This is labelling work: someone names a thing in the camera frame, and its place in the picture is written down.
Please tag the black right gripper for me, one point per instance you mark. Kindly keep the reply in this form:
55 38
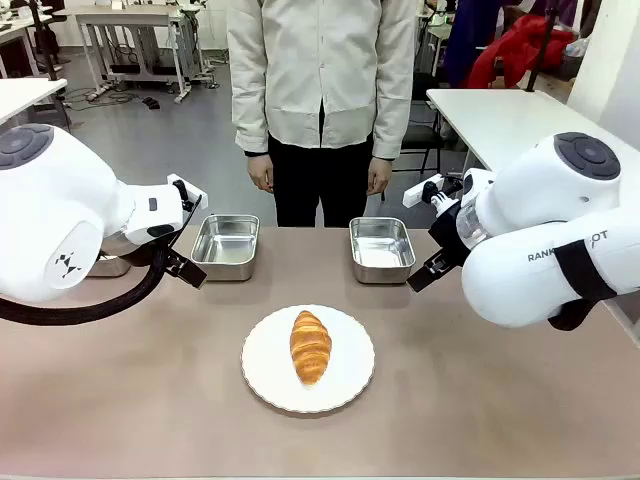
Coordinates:
447 240

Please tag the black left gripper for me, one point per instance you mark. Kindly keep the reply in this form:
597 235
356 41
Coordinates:
172 257

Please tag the golden croissant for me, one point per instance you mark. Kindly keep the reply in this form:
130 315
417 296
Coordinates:
310 350

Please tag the person's left forearm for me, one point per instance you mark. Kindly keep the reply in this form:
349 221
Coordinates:
395 120

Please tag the person's right forearm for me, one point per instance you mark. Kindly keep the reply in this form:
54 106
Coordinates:
250 115

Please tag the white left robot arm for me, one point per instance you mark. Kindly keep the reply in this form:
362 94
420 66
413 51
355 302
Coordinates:
50 200

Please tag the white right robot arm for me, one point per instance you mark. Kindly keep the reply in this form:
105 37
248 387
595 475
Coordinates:
525 285

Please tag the steel rectangular container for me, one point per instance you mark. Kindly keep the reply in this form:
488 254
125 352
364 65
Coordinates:
225 245
112 267
382 247

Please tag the person's left hand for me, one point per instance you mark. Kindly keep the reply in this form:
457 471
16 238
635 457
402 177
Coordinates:
380 175

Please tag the person's right hand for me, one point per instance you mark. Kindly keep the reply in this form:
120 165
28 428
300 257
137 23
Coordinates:
260 172

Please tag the white scalloped plate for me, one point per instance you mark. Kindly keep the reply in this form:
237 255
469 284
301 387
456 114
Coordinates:
265 360

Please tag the person's black trousers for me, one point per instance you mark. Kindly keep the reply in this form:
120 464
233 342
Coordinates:
320 185

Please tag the black chair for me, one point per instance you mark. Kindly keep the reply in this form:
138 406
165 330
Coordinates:
425 130

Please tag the white table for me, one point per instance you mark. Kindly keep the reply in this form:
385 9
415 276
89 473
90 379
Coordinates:
25 97
500 125

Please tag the person's cream jacket torso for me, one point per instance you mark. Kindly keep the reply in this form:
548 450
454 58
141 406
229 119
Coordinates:
320 65

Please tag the purple cloth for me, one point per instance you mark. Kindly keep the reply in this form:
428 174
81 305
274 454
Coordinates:
470 40

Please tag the red cloth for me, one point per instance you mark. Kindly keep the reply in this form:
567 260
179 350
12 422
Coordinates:
520 50

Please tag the black stand pole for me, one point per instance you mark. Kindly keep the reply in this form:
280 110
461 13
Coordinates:
542 45
45 45

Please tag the grey workbench white legs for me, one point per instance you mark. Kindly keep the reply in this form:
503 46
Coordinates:
125 20

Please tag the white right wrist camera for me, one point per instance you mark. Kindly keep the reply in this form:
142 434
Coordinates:
415 192

